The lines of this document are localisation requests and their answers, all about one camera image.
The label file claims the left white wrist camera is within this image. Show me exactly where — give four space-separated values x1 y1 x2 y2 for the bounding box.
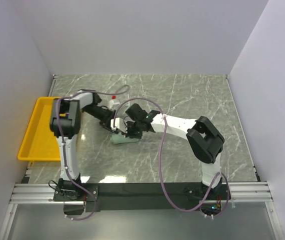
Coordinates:
107 95 121 111

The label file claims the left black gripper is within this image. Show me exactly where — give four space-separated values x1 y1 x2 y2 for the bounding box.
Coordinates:
82 104 116 132

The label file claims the yellow plastic tray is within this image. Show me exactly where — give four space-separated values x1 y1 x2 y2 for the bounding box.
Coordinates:
17 96 60 162

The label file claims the green towel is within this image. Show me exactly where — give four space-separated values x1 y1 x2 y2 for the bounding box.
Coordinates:
110 134 139 145

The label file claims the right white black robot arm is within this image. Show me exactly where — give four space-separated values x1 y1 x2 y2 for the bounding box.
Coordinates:
125 103 225 200

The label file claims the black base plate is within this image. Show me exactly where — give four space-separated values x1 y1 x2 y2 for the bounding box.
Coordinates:
53 182 231 216

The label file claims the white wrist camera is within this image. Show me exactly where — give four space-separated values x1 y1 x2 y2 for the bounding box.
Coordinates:
110 117 127 134
107 95 121 111

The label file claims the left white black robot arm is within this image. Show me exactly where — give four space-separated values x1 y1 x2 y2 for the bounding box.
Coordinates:
49 89 116 201

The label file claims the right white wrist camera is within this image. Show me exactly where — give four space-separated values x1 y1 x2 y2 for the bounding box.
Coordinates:
110 117 127 134

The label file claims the aluminium frame rail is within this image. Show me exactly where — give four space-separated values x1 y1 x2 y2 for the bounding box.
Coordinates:
0 180 285 240

